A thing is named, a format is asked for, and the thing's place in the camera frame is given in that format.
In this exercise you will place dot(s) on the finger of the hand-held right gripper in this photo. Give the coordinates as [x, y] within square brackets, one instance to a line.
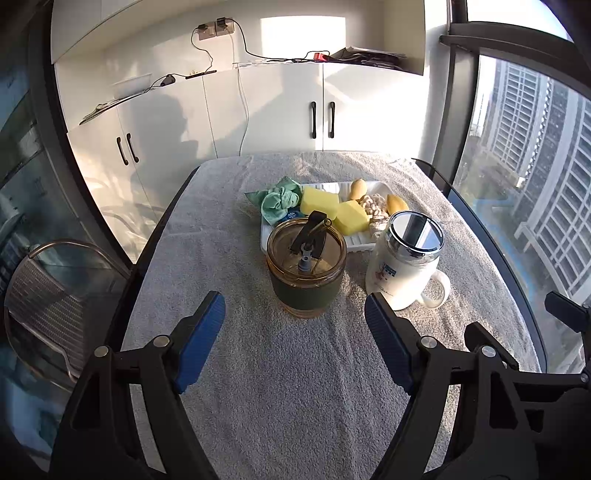
[485, 336]
[570, 311]

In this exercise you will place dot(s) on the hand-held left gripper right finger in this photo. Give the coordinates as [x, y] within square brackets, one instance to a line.
[390, 344]

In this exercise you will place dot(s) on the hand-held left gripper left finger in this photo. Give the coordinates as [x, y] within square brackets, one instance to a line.
[198, 341]

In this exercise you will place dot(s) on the white ribbed plastic tray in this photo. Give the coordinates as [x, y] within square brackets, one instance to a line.
[360, 242]

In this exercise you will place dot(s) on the yellow rectangular sponge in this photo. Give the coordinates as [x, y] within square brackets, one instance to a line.
[318, 201]
[352, 217]

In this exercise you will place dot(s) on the white knotted chenille scrubber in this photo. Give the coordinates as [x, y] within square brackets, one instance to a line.
[376, 205]

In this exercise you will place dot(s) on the blue tissue pack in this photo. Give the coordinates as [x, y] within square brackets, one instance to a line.
[293, 215]

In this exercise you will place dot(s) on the tan gourd-shaped sponge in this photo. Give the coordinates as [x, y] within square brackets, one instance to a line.
[358, 189]

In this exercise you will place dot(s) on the green fabric scrunchie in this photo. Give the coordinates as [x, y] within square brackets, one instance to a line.
[281, 201]

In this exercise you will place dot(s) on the white mug with metal lid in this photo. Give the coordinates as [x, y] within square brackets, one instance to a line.
[392, 277]

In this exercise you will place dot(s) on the amber tumbler with green sleeve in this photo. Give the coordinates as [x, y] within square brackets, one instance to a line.
[304, 290]

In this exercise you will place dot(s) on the grey terry towel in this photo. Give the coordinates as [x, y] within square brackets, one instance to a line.
[300, 392]

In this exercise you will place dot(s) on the high-rise buildings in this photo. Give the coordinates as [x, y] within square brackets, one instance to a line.
[554, 161]

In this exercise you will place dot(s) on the metal woven chair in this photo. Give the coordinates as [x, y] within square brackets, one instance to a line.
[37, 295]

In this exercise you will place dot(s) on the white base cabinet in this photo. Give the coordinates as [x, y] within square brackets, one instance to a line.
[277, 106]

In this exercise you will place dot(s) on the thin grey board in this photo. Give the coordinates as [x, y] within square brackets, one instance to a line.
[99, 110]

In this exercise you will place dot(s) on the small black charger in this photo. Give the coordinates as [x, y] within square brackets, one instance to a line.
[167, 79]

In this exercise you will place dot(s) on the thin dark bar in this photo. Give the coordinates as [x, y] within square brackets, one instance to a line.
[201, 74]

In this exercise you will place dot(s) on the small red device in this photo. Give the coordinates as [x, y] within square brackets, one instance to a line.
[320, 56]

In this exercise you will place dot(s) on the black window frame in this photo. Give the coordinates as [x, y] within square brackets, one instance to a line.
[457, 92]

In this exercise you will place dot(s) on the wall socket with plug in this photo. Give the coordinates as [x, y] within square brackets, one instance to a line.
[225, 25]
[207, 30]

